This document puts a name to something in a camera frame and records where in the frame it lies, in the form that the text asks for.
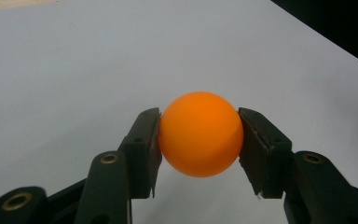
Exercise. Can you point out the wooden table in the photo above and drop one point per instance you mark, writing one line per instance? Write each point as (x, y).
(6, 3)

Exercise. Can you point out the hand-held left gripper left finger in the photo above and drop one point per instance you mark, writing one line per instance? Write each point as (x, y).
(136, 155)

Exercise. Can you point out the white table cover board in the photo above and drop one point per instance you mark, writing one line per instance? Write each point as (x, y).
(74, 68)

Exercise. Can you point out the orange ball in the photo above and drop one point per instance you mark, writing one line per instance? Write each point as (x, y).
(200, 133)

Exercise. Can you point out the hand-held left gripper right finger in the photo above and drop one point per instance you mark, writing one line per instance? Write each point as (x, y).
(270, 155)

